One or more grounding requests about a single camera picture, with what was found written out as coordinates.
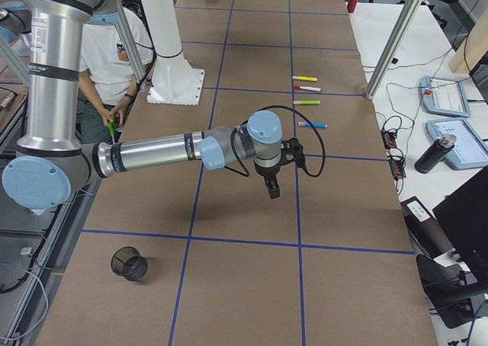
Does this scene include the aluminium frame post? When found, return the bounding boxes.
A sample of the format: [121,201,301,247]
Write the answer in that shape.
[365,0,422,100]

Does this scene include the black camera cable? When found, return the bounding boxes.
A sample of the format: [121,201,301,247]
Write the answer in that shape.
[224,105,326,178]

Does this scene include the yellow marker pen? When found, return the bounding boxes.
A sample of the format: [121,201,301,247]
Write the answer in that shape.
[291,75,318,82]

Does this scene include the black monitor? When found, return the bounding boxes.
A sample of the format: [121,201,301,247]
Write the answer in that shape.
[433,168,487,278]

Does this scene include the near black mesh cup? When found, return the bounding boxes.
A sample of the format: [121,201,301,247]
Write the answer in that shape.
[111,246,148,281]

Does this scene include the teach pendant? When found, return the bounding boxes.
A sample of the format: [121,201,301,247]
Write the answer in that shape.
[419,76,470,117]
[425,117,487,170]

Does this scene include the near teach pendant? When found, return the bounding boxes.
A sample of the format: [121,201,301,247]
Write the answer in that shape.
[425,117,487,170]

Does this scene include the person in white shirt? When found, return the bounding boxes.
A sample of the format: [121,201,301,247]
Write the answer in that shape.
[79,24,137,144]

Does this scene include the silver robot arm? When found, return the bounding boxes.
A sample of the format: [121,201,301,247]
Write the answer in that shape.
[2,0,284,210]

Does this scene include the green marker pen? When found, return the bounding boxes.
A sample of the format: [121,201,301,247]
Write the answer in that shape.
[293,100,321,106]

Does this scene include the far teach pendant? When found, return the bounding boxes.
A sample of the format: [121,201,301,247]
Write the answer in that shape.
[419,76,470,117]

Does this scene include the black thermos bottle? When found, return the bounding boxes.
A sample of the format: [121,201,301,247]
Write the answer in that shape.
[414,133,457,174]

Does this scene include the white camera pillar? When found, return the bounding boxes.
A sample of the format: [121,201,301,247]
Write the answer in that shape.
[141,0,205,106]

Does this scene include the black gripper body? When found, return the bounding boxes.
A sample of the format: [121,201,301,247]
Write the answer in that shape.
[254,163,280,180]

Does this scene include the red marker pen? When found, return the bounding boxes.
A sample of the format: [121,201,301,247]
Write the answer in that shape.
[294,85,323,93]

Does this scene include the orange circuit board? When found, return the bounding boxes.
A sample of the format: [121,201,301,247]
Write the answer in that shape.
[389,158,406,181]
[381,130,397,149]

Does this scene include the blue marker pen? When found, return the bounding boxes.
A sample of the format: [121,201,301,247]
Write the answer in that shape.
[297,121,328,129]

